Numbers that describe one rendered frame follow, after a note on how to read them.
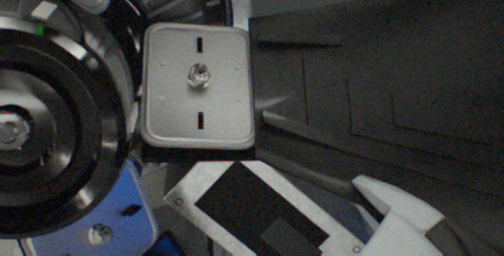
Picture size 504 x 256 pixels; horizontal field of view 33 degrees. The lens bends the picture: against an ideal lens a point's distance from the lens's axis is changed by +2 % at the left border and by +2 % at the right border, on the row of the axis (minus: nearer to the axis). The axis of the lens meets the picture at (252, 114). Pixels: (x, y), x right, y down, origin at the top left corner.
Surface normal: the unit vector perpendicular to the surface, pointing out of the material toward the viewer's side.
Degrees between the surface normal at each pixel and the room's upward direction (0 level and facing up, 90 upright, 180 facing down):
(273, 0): 90
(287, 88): 6
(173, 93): 8
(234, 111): 8
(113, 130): 52
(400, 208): 21
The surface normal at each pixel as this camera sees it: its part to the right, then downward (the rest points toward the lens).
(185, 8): 0.13, 0.29
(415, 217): -0.26, -0.66
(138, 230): 0.76, -0.03
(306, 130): 0.25, -0.49
